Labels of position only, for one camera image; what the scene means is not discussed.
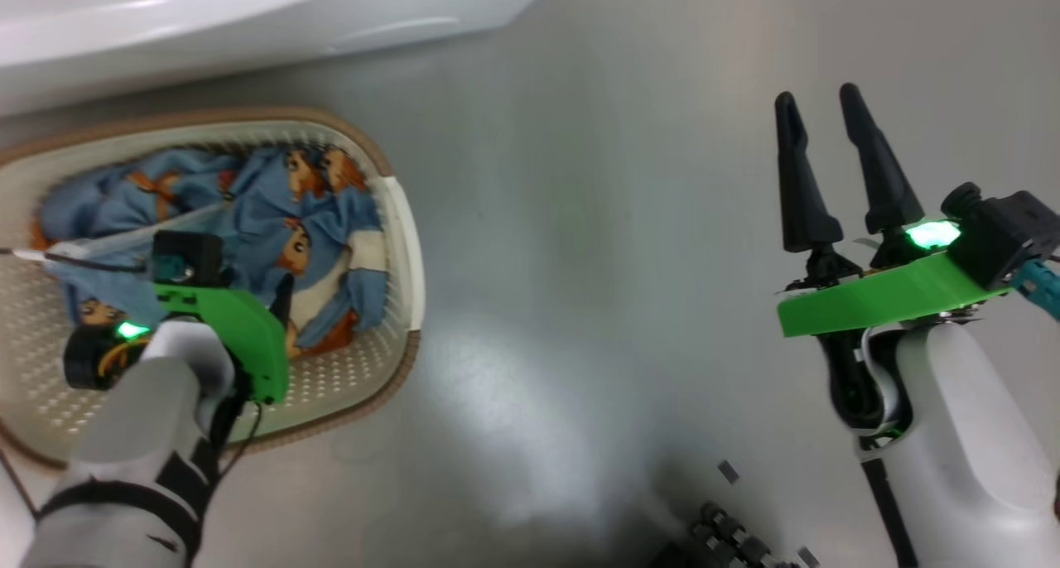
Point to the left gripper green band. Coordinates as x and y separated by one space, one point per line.
240 328

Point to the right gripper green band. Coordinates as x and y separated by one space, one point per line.
869 299

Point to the blue cartoon print clothing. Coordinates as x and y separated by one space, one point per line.
323 220

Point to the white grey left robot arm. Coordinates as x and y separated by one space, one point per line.
132 435

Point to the cream perforated laundry basket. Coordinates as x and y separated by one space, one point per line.
364 369

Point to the white front-load washing machine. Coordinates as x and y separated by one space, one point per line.
166 21

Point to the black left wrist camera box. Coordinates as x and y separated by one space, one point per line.
195 253

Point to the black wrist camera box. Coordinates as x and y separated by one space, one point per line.
195 253
1006 233

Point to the teal left camera connector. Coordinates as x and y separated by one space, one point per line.
170 267

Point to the teal camera connector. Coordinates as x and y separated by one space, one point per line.
170 267
1039 285

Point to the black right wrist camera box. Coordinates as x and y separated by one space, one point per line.
1006 233

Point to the teal right camera connector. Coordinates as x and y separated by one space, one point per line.
1039 285

